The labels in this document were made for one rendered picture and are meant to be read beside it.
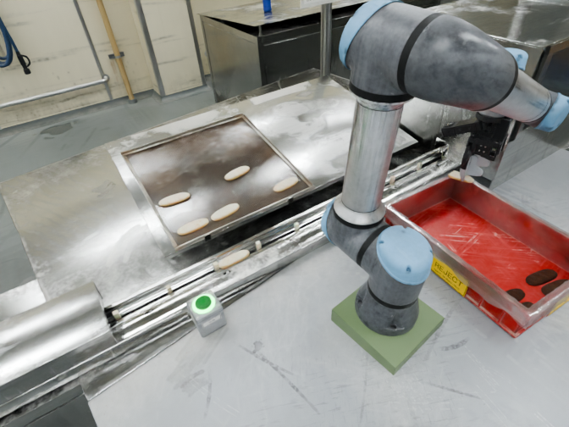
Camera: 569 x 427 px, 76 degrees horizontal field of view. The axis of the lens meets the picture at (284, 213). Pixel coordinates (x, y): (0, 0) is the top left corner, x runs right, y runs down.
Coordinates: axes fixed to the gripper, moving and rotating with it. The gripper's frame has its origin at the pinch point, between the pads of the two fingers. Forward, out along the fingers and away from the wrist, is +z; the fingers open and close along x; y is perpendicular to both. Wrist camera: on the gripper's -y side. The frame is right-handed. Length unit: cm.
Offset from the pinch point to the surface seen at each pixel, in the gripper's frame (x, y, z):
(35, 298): -103, -78, 17
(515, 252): -5.5, 21.0, 16.4
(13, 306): -108, -80, 17
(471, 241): -8.2, 9.5, 16.4
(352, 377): -66, 4, 17
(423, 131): 29.4, -24.7, 6.4
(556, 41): 27.4, 7.1, -31.4
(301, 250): -45, -27, 14
